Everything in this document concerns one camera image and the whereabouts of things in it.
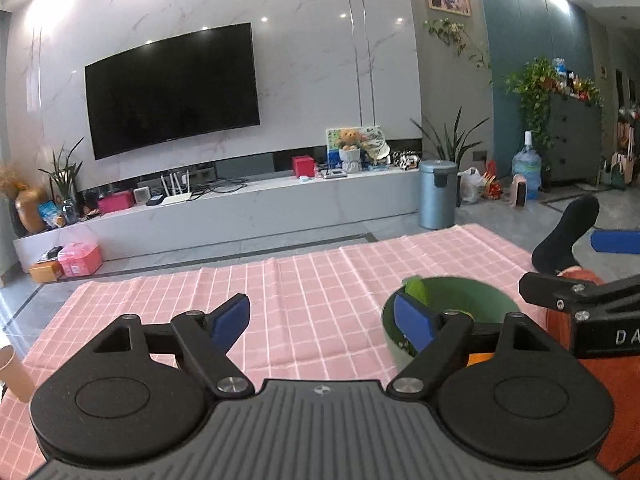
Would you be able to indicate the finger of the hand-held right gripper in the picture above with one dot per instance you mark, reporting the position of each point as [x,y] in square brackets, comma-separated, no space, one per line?
[550,290]
[617,242]

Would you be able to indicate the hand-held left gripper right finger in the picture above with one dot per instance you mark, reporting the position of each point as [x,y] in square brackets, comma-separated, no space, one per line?
[415,322]

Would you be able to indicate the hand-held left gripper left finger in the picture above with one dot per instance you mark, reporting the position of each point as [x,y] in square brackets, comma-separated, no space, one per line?
[230,321]

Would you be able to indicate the green bowl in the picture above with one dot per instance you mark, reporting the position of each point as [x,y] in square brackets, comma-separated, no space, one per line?
[465,295]

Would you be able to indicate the green cucumber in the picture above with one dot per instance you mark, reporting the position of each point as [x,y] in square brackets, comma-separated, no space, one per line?
[415,288]

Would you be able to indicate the person's black-socked foot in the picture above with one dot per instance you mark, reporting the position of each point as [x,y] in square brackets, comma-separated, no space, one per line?
[565,235]

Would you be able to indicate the green bag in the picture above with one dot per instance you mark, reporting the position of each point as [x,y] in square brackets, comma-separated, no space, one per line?
[619,175]

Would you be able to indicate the pink checkered cloth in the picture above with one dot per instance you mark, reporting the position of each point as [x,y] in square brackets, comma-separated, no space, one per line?
[310,300]

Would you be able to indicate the pink space heater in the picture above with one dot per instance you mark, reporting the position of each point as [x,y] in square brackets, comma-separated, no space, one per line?
[520,191]

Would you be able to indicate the grey drawer cabinet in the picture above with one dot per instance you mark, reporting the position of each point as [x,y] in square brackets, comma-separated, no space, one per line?
[575,140]

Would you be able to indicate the grey marble television console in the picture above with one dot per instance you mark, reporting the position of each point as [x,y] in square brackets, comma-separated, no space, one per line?
[250,210]

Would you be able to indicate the blue water jug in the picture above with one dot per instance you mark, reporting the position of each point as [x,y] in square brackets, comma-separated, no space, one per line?
[527,165]

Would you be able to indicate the red orange ornament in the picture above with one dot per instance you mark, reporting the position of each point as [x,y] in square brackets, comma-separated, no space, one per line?
[492,182]

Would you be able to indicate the grey pedal trash can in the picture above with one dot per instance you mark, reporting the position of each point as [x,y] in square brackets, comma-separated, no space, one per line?
[437,195]

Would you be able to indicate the white plastic bag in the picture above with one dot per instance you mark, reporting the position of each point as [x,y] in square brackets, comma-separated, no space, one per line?
[471,185]

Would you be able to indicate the white router with antennas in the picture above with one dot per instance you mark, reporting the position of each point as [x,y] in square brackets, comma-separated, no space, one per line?
[176,197]

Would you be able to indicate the small black box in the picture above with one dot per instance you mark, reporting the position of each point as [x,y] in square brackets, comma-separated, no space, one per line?
[155,200]

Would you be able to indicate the small white device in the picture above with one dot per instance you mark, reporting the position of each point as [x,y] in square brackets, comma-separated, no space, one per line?
[142,195]

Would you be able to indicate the pink plastic storage box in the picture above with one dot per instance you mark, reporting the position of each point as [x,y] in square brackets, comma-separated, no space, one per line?
[80,260]

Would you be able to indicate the black white patterned object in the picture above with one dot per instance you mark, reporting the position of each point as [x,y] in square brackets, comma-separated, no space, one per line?
[406,159]

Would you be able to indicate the pink rectangular box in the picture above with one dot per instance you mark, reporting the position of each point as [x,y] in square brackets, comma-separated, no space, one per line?
[116,202]

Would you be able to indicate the bottles on cabinet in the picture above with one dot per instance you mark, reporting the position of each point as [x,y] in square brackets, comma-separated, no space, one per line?
[577,82]

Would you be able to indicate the red cube box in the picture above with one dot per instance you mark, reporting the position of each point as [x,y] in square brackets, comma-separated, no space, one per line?
[303,166]

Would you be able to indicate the long-leaved potted plant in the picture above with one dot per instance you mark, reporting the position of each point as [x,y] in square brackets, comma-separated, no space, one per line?
[450,142]

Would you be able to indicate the leafy pothos plant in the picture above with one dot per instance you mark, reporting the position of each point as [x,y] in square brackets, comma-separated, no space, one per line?
[530,85]

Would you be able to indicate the teddy bear bouquet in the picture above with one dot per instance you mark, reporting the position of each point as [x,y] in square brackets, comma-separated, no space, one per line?
[350,152]

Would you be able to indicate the orange cardboard box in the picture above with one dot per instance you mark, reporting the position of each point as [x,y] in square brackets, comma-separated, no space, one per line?
[45,271]

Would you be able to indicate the colourful picture board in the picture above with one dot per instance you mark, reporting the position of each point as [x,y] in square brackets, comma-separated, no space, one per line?
[372,135]

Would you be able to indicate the blue snack packet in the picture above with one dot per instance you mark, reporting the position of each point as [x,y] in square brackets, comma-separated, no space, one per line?
[51,214]

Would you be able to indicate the green plant in glass vase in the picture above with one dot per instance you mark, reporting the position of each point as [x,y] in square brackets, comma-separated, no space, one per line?
[67,185]

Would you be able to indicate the brown paper cup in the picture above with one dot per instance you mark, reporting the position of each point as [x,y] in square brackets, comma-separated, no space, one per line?
[17,375]

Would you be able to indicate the golden vase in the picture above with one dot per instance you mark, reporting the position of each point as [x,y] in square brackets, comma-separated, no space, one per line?
[31,210]

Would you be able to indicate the dried flower bunch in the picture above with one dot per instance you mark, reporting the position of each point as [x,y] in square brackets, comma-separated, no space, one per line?
[11,180]

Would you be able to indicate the hanging green vine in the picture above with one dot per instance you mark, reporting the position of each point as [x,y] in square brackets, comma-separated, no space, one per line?
[450,32]

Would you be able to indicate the black wall television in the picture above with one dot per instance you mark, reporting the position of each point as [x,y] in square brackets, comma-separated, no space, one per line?
[170,95]

